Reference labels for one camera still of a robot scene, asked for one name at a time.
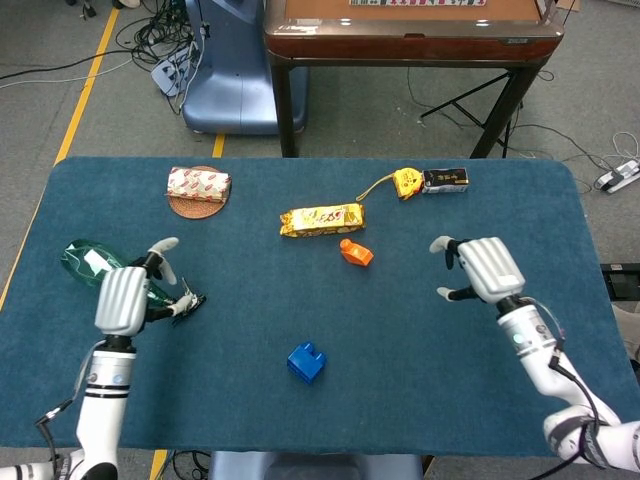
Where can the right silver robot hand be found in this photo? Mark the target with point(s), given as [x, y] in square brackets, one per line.
[492, 267]

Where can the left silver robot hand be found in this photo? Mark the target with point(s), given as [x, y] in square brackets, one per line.
[120, 300]

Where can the orange toy block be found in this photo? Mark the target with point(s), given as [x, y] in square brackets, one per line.
[357, 255]

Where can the blue toy block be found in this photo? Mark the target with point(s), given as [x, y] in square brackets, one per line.
[305, 365]

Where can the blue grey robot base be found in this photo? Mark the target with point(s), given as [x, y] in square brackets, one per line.
[315, 467]

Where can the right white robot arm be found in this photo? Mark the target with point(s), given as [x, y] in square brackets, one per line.
[535, 340]

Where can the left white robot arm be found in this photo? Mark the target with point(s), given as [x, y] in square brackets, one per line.
[102, 405]

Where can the black silver crumpled foil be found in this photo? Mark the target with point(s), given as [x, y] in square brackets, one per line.
[199, 300]

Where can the black drink carton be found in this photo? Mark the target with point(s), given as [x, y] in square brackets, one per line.
[445, 180]

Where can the round brown coaster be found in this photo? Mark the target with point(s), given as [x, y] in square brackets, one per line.
[197, 208]

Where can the black flat box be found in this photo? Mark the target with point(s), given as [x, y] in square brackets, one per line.
[620, 272]

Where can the white red patterned package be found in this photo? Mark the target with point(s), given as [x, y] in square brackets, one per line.
[199, 183]

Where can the blue felt table cloth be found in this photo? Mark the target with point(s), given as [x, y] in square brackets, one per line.
[400, 380]

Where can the beige cloth item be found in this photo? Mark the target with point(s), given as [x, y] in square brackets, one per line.
[631, 325]

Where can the grey power strip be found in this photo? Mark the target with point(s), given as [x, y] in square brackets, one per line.
[617, 176]

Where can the yellow snack package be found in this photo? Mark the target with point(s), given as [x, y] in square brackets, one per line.
[322, 220]

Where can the white power strip with plugs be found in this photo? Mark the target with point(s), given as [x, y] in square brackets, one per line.
[167, 75]

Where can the brown mahjong table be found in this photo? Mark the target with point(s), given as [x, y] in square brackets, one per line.
[415, 45]

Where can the blue machine base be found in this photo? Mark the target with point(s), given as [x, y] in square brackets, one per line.
[235, 80]

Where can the row of mahjong tiles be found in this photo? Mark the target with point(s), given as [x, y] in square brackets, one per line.
[415, 2]

